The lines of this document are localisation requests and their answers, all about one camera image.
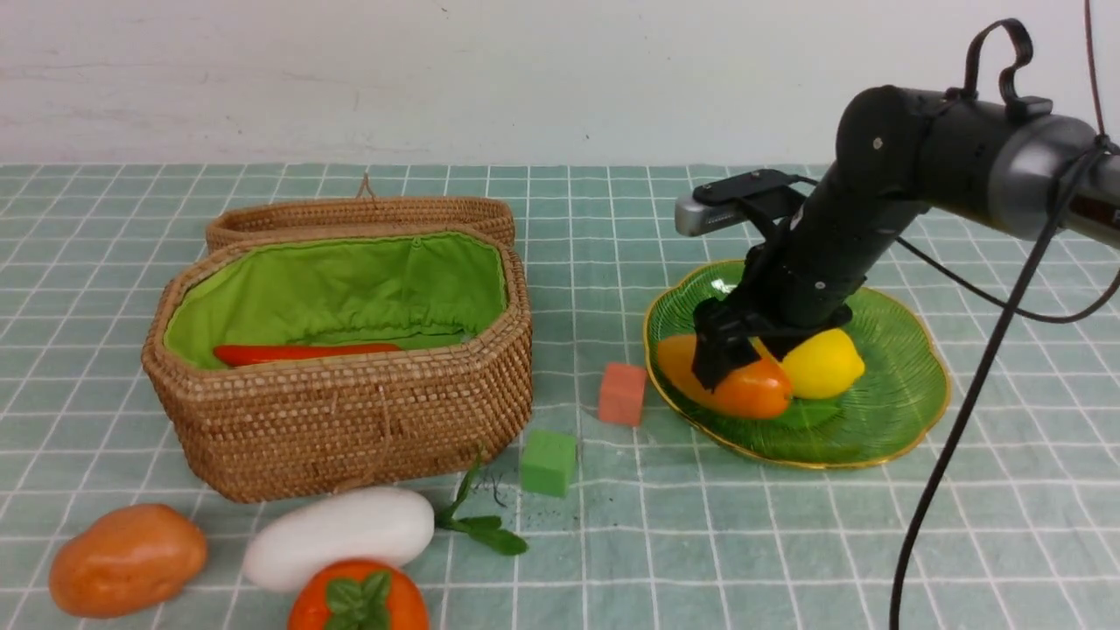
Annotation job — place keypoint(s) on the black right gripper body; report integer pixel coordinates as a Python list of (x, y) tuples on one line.
[(797, 283)]

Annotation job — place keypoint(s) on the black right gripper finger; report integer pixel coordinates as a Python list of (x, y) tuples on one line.
[(718, 354)]

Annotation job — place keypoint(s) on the orange yellow toy mango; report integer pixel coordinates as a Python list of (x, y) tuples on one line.
[(759, 391)]

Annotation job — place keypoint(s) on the yellow toy lemon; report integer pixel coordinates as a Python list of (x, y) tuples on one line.
[(823, 367)]

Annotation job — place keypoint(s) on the orange toy persimmon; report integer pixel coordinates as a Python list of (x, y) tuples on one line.
[(359, 595)]

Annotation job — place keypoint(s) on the red toy chili pepper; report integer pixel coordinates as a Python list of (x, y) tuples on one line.
[(243, 356)]

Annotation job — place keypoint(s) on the brown toy potato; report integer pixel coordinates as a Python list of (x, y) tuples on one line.
[(129, 559)]

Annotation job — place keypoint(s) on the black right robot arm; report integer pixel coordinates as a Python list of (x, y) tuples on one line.
[(899, 153)]

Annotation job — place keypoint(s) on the orange foam cube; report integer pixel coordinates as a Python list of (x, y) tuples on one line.
[(622, 394)]

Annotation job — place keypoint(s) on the green leaf-shaped glass plate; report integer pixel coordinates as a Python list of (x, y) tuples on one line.
[(902, 395)]

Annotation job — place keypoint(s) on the green foam cube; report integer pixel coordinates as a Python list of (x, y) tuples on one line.
[(548, 462)]

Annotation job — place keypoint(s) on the green plastic leaf sprig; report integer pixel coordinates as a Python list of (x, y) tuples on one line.
[(487, 530)]

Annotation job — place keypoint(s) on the white toy radish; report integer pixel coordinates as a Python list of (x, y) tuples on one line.
[(386, 524)]

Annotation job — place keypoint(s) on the woven wicker basket lid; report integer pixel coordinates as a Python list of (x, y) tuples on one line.
[(489, 216)]

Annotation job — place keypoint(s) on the woven wicker basket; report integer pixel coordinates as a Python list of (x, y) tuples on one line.
[(455, 300)]

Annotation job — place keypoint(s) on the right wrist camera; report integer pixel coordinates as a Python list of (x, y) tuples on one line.
[(762, 197)]

